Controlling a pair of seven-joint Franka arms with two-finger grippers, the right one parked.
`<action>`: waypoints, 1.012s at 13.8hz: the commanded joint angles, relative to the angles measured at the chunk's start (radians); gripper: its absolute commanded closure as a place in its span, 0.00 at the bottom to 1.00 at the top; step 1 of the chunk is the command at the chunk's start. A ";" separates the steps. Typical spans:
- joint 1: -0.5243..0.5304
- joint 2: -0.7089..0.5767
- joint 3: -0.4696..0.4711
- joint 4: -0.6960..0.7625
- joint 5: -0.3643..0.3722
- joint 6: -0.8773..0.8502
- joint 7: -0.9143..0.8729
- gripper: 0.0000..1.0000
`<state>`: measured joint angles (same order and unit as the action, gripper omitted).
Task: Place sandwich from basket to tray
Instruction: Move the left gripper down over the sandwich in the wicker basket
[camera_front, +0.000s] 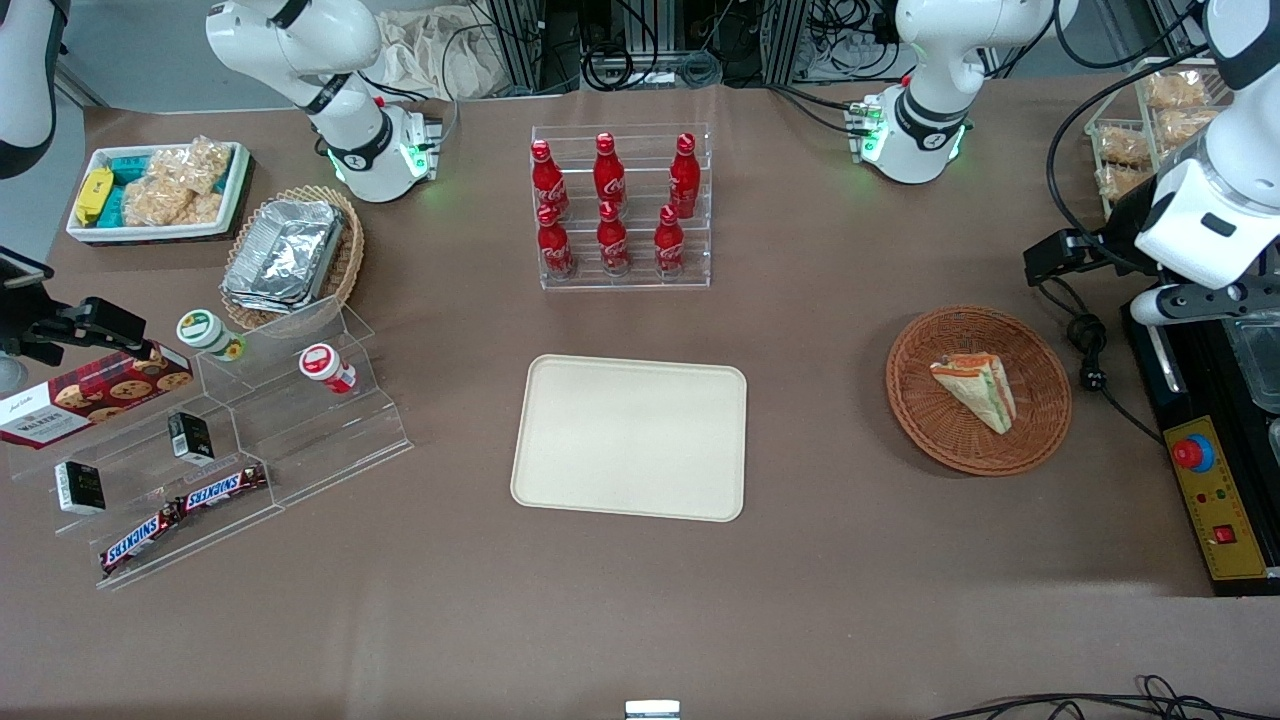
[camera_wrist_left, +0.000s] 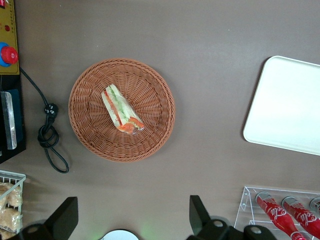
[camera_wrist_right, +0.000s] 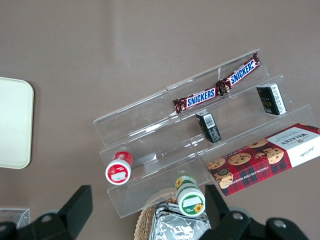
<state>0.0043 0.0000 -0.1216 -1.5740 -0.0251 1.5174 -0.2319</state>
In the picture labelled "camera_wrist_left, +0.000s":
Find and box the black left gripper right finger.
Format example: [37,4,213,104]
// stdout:
[187,194,276,240]

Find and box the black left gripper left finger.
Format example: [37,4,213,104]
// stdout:
[15,196,79,240]

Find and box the round brown wicker basket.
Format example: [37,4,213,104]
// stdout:
[68,58,176,164]

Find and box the wrapped sandwich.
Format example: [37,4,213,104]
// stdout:
[100,84,145,137]

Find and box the white rectangular tray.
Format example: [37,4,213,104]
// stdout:
[242,55,320,157]

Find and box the clear acrylic bottle rack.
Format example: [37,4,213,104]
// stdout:
[233,185,320,240]

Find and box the packaged bread snack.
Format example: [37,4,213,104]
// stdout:
[0,182,23,209]
[0,207,23,232]

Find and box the white round object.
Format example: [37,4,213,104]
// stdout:
[101,229,140,240]

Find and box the red cola bottle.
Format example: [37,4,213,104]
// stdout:
[255,191,306,240]
[281,195,320,240]

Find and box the red emergency stop button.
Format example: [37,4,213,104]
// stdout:
[0,41,19,68]

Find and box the yellow control box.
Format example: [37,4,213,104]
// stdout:
[0,0,20,76]

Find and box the white wire basket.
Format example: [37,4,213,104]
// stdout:
[0,170,27,235]

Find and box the black power cable with plug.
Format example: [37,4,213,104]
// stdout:
[19,66,70,174]

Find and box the black appliance with metal handle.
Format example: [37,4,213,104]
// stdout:
[0,73,27,164]

